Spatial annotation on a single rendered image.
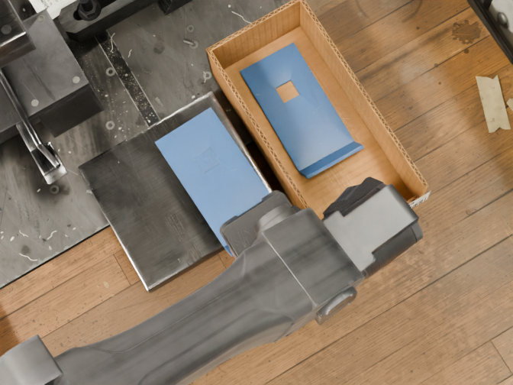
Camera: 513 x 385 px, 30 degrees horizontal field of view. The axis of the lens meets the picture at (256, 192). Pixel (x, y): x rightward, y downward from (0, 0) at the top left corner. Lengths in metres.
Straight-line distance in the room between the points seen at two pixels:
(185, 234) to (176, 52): 0.22
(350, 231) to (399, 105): 0.35
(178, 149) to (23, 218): 0.20
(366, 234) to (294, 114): 0.34
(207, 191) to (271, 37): 0.21
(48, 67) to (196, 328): 0.48
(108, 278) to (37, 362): 0.46
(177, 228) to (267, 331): 0.38
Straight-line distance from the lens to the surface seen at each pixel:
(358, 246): 0.76
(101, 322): 1.05
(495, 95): 1.10
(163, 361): 0.62
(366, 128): 1.07
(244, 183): 0.99
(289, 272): 0.68
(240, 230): 0.86
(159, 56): 1.12
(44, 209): 1.09
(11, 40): 0.89
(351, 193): 0.86
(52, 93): 1.03
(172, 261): 1.02
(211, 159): 1.00
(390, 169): 1.06
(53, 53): 1.05
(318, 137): 1.06
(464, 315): 1.04
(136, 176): 1.05
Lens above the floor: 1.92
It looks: 75 degrees down
